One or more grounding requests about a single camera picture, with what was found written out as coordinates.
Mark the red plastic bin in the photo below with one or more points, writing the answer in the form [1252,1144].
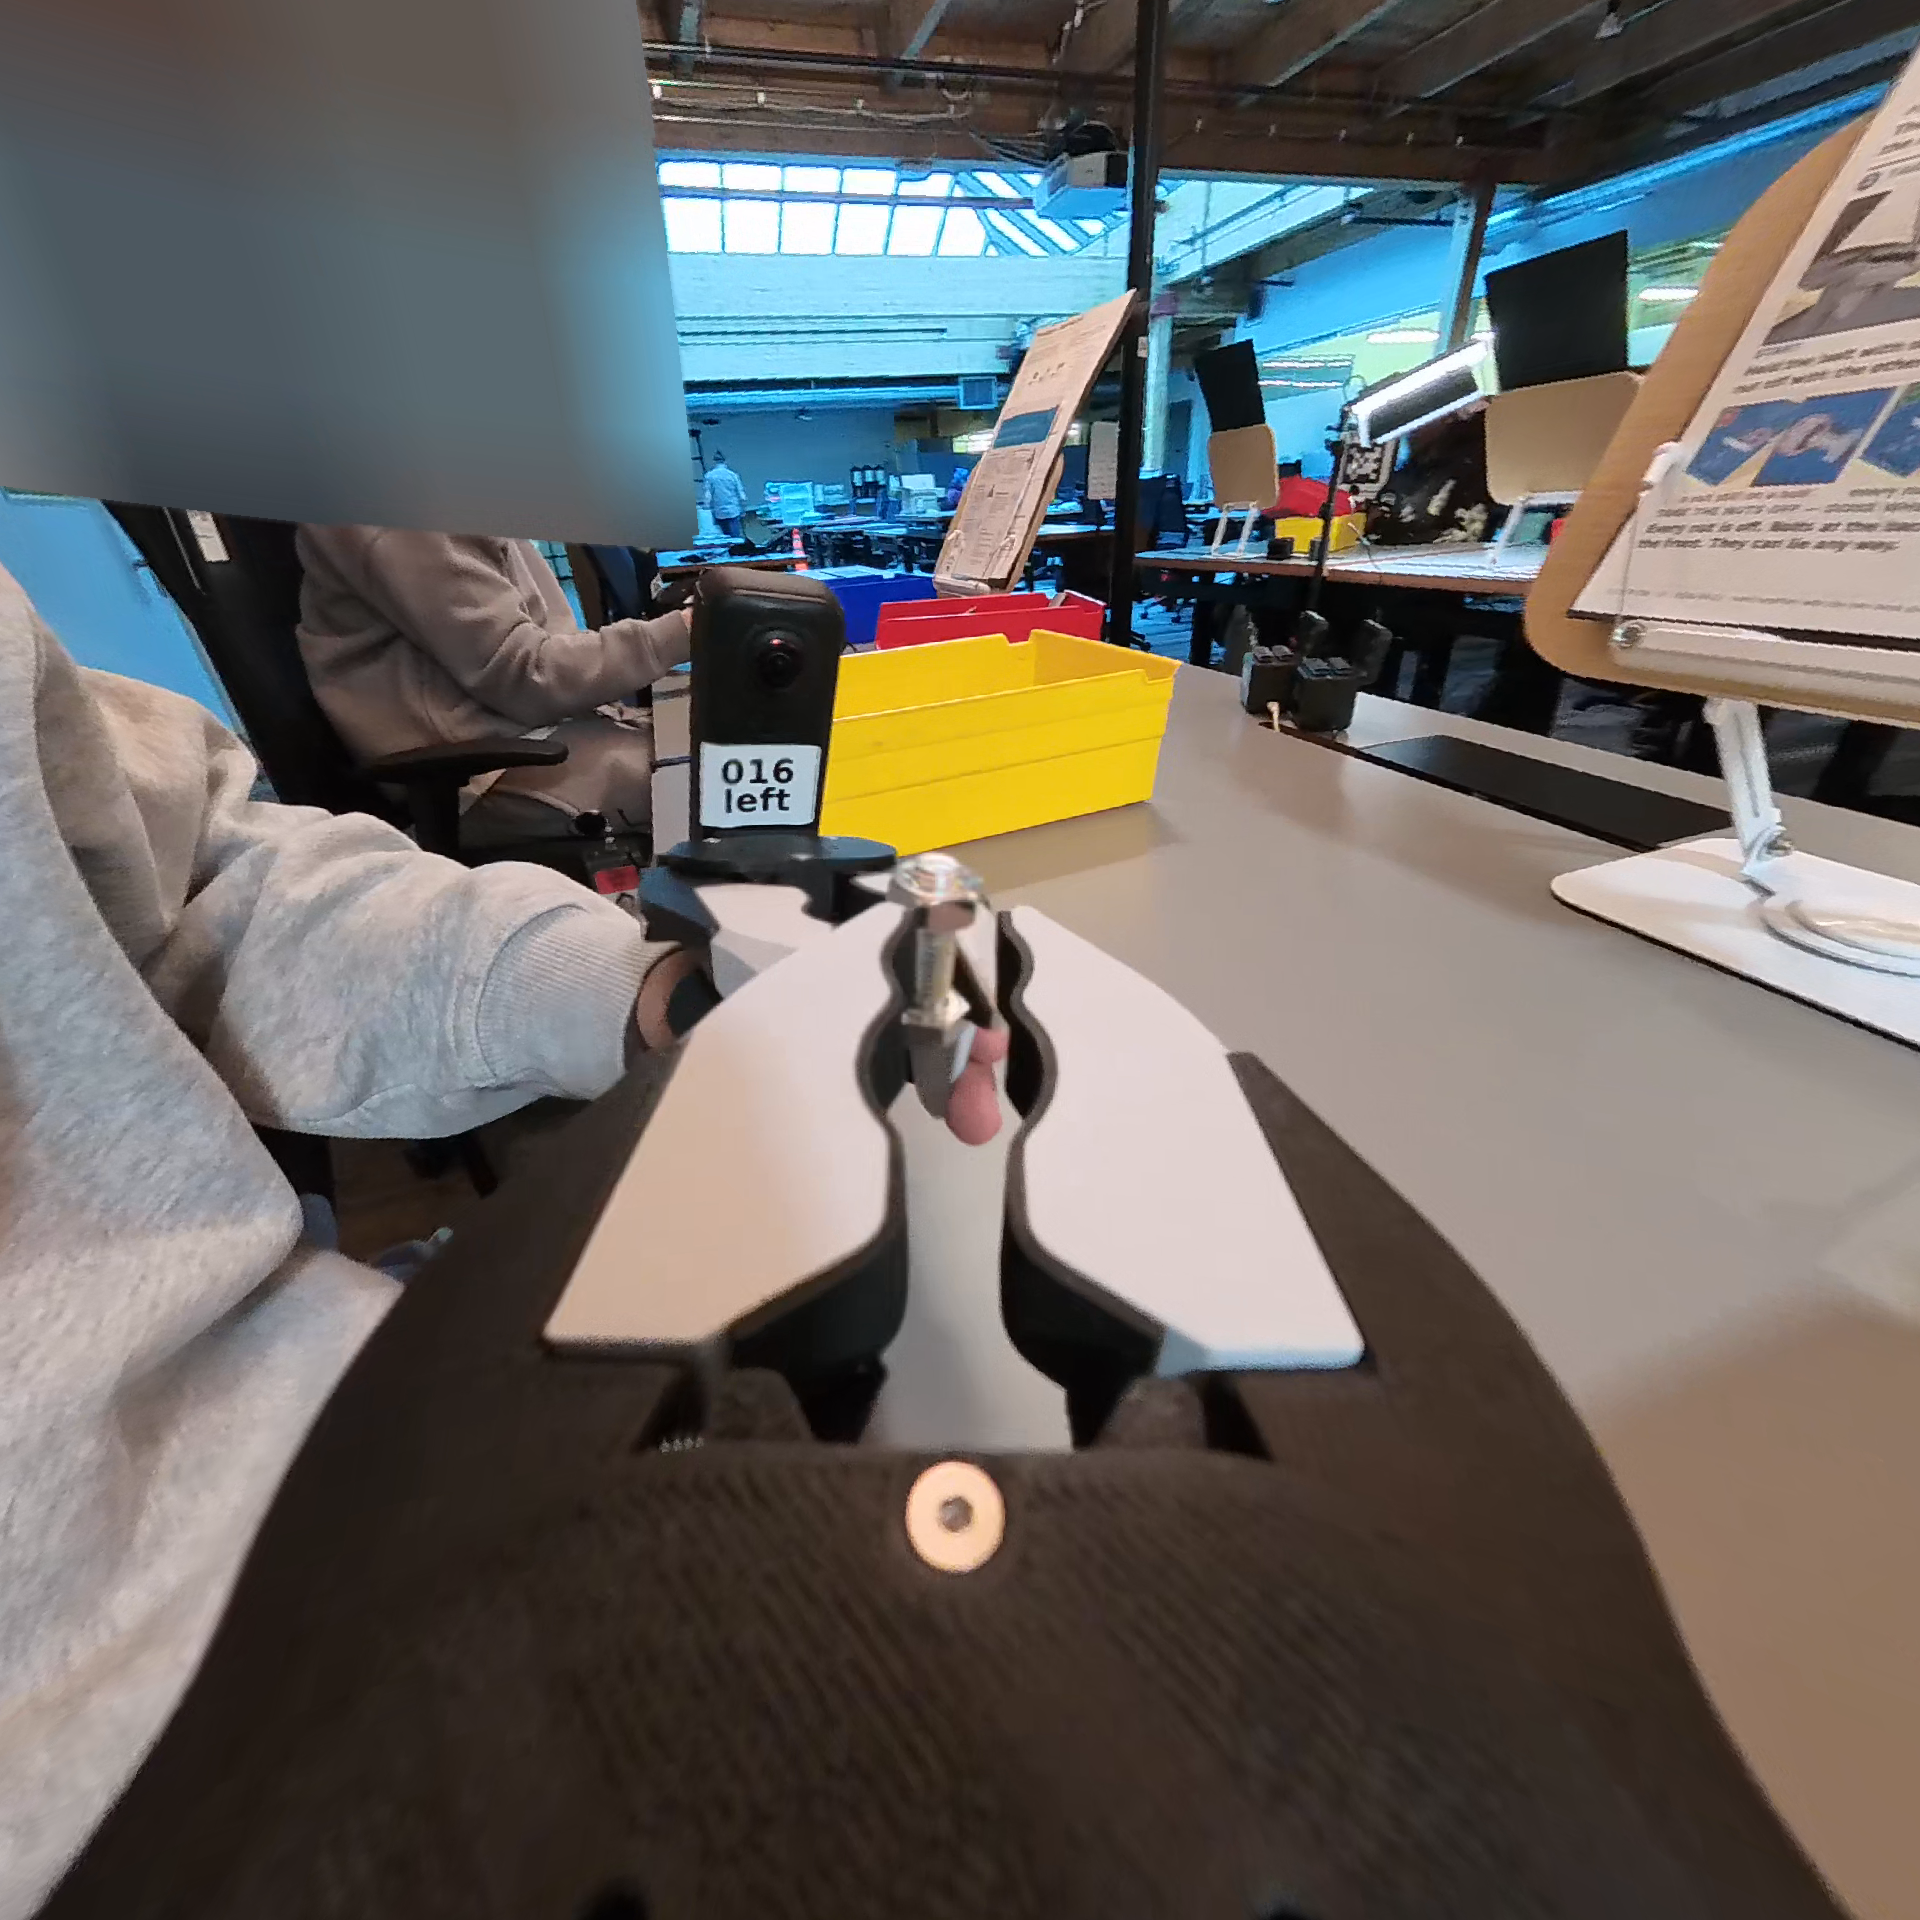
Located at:
[975,618]
[1305,498]

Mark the cardboard backed document stand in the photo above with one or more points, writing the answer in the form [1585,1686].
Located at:
[1036,450]

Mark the wooden document stand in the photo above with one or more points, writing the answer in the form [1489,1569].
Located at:
[1241,465]
[1553,434]

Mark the person's left forearm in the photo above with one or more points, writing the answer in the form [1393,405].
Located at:
[375,975]

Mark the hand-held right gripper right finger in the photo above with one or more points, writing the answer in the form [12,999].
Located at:
[1170,1184]

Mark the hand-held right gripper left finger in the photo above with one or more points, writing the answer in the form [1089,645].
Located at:
[734,1184]

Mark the LED light bar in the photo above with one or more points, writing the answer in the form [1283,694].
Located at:
[1418,394]

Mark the steel hex nut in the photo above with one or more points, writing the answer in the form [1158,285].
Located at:
[937,1028]

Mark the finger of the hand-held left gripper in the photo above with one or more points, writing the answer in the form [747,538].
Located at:
[758,937]

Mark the black charger dock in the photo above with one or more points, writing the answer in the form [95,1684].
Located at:
[1329,692]

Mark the printed instruction sheet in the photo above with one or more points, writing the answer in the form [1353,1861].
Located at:
[1799,450]

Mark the blue plastic bin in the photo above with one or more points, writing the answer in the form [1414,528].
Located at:
[863,599]

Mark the ceiling projector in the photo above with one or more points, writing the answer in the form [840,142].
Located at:
[1084,183]

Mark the steel hex bolt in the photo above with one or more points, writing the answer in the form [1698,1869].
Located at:
[936,961]

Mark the black office chair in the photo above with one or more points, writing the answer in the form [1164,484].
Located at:
[224,661]

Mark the yellow plastic bin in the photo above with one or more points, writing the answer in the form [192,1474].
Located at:
[991,750]
[1320,532]

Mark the person's torso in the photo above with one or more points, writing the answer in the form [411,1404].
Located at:
[119,1424]

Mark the person's left hand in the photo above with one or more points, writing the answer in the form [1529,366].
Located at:
[975,1089]

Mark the grey desk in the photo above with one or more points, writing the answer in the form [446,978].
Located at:
[1499,1125]

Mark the black steel column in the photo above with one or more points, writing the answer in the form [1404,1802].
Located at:
[1148,300]

